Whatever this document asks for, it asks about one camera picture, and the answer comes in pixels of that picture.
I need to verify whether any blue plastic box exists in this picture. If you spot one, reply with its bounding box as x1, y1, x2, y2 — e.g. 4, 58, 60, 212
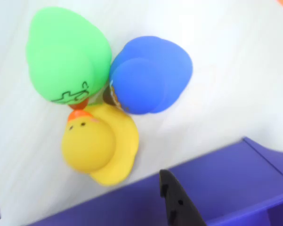
25, 136, 283, 226

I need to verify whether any blue rubber duck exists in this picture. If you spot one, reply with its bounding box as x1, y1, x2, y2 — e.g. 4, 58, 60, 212
103, 35, 194, 116

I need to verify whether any yellow rubber duck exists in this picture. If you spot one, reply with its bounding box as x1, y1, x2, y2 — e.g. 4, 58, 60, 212
61, 103, 140, 187

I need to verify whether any green rubber duck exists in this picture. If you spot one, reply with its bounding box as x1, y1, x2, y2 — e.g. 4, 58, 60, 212
25, 6, 113, 110

